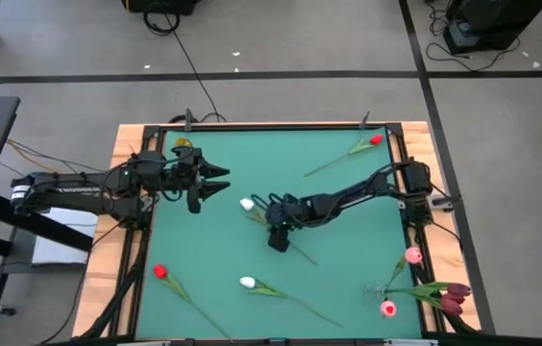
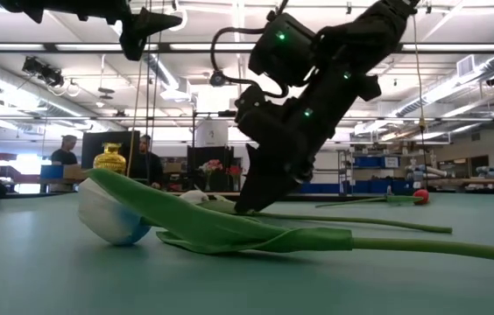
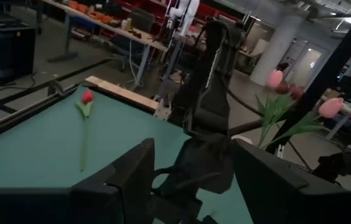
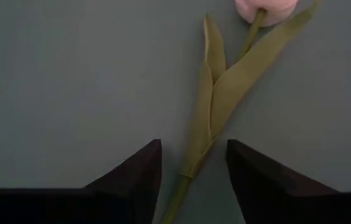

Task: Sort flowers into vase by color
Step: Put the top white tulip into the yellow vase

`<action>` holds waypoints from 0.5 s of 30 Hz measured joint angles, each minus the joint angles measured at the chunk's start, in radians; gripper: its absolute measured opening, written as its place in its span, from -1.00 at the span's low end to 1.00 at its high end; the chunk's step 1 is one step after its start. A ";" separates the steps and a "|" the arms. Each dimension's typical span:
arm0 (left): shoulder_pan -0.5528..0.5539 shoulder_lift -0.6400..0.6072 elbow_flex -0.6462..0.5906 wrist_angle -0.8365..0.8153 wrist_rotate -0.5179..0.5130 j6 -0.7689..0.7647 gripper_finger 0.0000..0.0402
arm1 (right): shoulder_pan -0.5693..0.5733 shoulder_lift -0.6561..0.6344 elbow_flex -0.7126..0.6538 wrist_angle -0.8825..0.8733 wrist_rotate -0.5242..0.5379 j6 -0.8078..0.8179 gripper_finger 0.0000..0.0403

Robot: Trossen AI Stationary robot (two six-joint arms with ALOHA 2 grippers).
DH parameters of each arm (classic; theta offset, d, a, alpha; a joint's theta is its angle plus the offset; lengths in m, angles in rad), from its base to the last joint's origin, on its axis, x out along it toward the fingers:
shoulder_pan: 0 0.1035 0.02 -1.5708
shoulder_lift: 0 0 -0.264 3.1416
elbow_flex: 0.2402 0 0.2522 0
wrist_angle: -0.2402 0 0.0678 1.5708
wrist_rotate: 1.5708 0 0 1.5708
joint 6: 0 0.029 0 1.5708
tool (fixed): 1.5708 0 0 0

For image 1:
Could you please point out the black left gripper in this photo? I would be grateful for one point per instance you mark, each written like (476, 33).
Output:
(187, 170)

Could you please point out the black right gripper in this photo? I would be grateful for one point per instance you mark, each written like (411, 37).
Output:
(283, 211)

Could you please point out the white artificial tulip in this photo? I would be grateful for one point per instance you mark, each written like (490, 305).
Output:
(247, 282)
(247, 204)

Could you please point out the pink artificial tulip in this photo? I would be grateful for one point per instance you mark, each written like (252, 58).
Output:
(388, 308)
(413, 254)

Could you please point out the dark red artificial tulip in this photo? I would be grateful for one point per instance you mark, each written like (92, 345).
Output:
(458, 289)
(451, 305)

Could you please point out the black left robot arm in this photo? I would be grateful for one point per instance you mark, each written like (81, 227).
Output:
(79, 190)

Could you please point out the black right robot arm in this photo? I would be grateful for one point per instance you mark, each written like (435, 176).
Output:
(348, 197)

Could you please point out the clear glass vase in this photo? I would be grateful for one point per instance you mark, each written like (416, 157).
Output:
(374, 294)

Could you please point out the green table mat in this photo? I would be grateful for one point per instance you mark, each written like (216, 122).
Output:
(348, 269)

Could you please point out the white box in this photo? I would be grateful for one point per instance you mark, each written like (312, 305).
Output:
(59, 245)

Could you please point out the black equipment case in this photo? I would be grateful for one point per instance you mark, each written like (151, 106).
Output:
(160, 5)

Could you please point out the black desk stand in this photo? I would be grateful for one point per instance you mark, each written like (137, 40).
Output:
(2, 206)

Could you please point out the black machine base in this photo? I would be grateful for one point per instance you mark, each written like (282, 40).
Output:
(492, 19)

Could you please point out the grey frame post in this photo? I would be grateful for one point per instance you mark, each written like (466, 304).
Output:
(364, 120)
(188, 120)

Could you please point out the black table frame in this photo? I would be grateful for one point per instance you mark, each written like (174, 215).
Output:
(271, 128)

